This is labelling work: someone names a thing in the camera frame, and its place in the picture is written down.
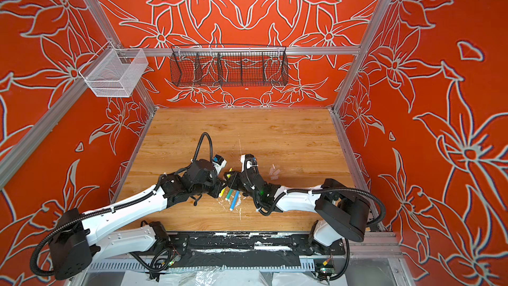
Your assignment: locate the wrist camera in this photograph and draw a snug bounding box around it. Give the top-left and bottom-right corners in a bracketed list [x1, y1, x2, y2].
[240, 154, 257, 172]
[212, 154, 227, 173]

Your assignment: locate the green highlighter pen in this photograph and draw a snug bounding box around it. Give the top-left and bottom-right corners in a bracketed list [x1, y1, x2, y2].
[225, 189, 235, 201]

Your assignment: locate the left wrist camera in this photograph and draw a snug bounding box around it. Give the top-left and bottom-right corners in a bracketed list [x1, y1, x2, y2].
[212, 154, 227, 173]

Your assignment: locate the white mesh basket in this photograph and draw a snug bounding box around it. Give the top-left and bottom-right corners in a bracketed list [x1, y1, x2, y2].
[78, 42, 148, 97]

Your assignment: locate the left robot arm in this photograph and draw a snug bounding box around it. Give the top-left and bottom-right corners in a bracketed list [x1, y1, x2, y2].
[29, 155, 226, 280]

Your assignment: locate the black wire basket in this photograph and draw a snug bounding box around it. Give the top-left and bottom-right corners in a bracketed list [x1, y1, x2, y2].
[169, 45, 289, 87]

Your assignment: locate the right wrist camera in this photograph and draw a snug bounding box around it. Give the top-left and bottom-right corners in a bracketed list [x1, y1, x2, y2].
[240, 154, 257, 172]

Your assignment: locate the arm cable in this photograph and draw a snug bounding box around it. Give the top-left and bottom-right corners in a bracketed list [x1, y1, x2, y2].
[243, 158, 386, 227]
[192, 132, 214, 164]

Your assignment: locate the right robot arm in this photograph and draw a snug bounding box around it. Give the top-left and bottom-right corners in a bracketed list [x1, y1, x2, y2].
[224, 167, 386, 247]

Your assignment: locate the yellow highlighter pen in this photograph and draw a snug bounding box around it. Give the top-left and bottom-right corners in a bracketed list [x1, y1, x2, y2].
[224, 168, 234, 188]

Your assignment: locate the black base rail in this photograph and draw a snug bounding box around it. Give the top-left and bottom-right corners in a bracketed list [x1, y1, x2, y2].
[132, 231, 346, 269]

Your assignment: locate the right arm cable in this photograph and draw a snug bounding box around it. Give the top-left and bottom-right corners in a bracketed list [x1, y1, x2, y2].
[243, 158, 386, 227]

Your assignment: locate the blue highlighter pen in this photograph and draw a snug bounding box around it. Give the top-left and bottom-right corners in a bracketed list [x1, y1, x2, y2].
[230, 191, 240, 211]

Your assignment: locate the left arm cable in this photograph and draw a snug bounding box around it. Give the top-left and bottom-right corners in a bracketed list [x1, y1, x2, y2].
[192, 132, 214, 164]

